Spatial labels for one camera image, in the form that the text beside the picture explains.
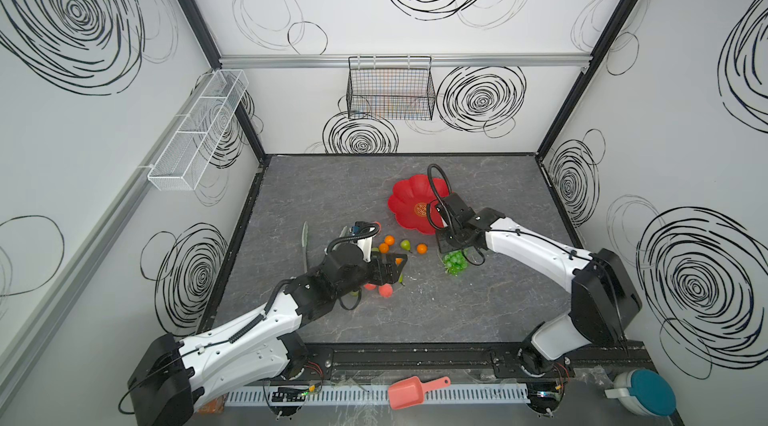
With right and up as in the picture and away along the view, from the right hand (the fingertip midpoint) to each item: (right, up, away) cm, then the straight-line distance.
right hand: (440, 241), depth 87 cm
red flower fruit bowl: (-6, +11, +17) cm, 22 cm away
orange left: (-17, -3, +7) cm, 18 cm away
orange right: (-5, -3, +6) cm, 8 cm away
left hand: (-13, -2, -12) cm, 18 cm away
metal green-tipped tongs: (-42, 0, +9) cm, 43 cm away
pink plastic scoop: (-10, -32, -17) cm, 38 cm away
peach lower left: (-19, -6, -20) cm, 29 cm away
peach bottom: (-16, -13, -4) cm, 21 cm away
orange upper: (-15, -1, +8) cm, 17 cm away
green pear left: (-19, -4, +7) cm, 21 cm away
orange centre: (-13, -2, -14) cm, 19 cm away
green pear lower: (-12, -5, -19) cm, 23 cm away
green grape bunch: (+5, -6, +1) cm, 8 cm away
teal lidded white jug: (+41, -29, -22) cm, 54 cm away
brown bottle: (-54, -32, -21) cm, 66 cm away
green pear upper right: (-10, -2, +7) cm, 12 cm away
